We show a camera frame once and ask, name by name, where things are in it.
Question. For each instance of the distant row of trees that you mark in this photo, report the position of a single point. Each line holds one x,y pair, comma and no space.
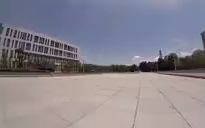
120,68

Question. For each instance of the pale concrete slab pavement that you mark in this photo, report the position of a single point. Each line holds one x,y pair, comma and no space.
100,100

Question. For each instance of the white multi-storey building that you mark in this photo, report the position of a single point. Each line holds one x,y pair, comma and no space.
36,45

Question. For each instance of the row of trees by building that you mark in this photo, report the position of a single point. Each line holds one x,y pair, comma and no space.
30,61

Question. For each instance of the row of dark trees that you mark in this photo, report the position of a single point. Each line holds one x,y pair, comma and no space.
190,61

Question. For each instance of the dark kerb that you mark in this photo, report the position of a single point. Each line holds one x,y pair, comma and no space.
193,75

